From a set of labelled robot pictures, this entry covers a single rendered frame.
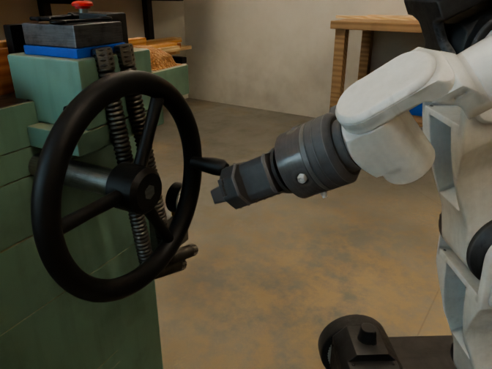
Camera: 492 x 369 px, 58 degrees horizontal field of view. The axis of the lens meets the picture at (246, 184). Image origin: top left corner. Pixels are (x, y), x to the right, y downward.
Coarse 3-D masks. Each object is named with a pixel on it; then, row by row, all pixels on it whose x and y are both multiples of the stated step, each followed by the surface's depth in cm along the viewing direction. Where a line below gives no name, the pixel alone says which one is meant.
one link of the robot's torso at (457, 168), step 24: (432, 120) 79; (456, 120) 71; (480, 120) 66; (432, 144) 81; (456, 144) 70; (480, 144) 68; (432, 168) 83; (456, 168) 72; (480, 168) 72; (456, 192) 75; (480, 192) 74; (456, 216) 80; (480, 216) 76; (456, 240) 82; (480, 240) 77; (480, 264) 78
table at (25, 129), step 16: (176, 80) 89; (0, 96) 64; (0, 112) 57; (16, 112) 59; (32, 112) 62; (0, 128) 58; (16, 128) 60; (32, 128) 60; (48, 128) 60; (96, 128) 60; (128, 128) 65; (0, 144) 58; (16, 144) 60; (32, 144) 62; (80, 144) 58; (96, 144) 60
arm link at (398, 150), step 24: (312, 120) 53; (336, 120) 52; (408, 120) 47; (312, 144) 50; (336, 144) 50; (360, 144) 48; (384, 144) 47; (408, 144) 48; (312, 168) 51; (336, 168) 50; (360, 168) 51; (384, 168) 50; (408, 168) 50
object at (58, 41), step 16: (80, 16) 65; (96, 16) 64; (112, 16) 64; (32, 32) 58; (48, 32) 57; (64, 32) 56; (80, 32) 56; (96, 32) 58; (112, 32) 61; (32, 48) 59; (48, 48) 58; (64, 48) 57; (80, 48) 56; (112, 48) 61
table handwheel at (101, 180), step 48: (96, 96) 47; (48, 144) 44; (144, 144) 56; (192, 144) 65; (48, 192) 44; (96, 192) 58; (144, 192) 55; (192, 192) 67; (48, 240) 45; (96, 288) 52
